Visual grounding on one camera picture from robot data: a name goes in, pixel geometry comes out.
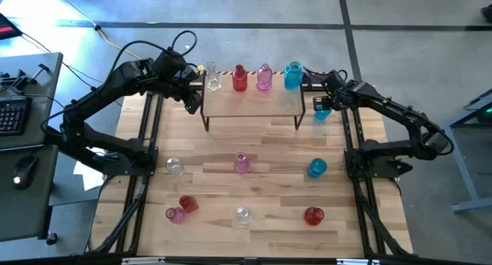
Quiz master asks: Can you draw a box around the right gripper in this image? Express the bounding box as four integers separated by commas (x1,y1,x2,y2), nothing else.
313,69,350,120

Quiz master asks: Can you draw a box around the small red glass vase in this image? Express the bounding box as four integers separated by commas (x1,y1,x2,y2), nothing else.
178,195,200,214

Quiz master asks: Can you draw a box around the yellow floor cable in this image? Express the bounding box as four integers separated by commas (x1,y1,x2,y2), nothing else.
52,0,145,62

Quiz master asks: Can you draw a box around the wooden shelf black metal frame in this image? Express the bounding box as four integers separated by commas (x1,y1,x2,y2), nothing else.
199,71,308,132

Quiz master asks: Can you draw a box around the pink ribbed glass vase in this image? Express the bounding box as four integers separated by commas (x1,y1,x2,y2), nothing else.
256,63,274,92

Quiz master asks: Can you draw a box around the white paper sheet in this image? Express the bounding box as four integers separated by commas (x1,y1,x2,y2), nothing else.
72,144,107,192

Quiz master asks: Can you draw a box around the round red flared glass vase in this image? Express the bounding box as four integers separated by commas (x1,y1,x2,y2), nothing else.
304,207,325,227

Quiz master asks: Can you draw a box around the tall blue embossed glass vase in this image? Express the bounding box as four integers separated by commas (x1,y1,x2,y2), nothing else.
284,61,304,91

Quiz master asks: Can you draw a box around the black aluminium cross rail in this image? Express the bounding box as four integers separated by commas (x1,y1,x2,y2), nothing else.
0,252,492,265
145,82,357,95

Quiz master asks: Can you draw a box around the clear ribbed glass jar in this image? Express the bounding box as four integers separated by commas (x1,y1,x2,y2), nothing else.
165,157,185,177

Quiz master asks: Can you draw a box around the black computer mouse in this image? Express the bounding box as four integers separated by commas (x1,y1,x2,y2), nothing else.
12,155,39,190

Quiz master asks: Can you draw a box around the silver frame bracket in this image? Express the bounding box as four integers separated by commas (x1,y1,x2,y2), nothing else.
121,257,166,265
336,258,381,265

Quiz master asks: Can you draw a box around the gray metal table frame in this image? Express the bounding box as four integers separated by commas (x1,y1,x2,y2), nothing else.
422,88,492,214

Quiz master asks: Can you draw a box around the yellow black hazard strip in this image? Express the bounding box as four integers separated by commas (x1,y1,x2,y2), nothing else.
218,70,334,77

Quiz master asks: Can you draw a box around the dark gray desk surface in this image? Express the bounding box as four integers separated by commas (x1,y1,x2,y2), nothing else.
0,144,59,243

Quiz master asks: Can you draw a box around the red ribbed glass vase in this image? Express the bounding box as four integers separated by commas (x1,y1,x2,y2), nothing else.
231,64,248,93

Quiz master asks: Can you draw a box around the clear conical glass vase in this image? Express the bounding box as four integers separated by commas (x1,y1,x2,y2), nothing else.
205,61,223,92

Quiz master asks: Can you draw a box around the black device red screen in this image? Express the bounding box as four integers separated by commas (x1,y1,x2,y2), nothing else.
0,12,23,41

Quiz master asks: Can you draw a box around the clear embossed glass bottle vase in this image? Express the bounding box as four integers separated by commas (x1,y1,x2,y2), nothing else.
235,205,254,227

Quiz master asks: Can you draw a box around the gray desk top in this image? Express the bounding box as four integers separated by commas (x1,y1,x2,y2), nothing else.
0,51,65,151

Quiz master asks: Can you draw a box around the small pink glass vase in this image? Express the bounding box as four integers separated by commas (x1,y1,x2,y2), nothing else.
165,207,187,224

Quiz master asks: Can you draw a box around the pink flared diamond-pattern vase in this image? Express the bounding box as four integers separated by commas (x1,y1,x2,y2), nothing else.
233,151,251,175

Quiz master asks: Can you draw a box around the black aluminium side frame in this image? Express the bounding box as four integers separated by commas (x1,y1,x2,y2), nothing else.
340,84,415,257
90,90,165,257

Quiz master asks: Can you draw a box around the black desk clamp mount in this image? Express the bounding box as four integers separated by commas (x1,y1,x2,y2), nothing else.
0,63,51,93

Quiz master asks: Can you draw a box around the black keyboard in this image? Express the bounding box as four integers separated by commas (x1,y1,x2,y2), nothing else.
0,97,34,137

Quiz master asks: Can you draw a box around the wide blue zigzag glass vase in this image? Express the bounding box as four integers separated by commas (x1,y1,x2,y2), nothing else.
306,157,328,179

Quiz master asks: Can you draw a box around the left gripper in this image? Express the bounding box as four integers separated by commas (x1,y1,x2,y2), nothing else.
153,49,204,115

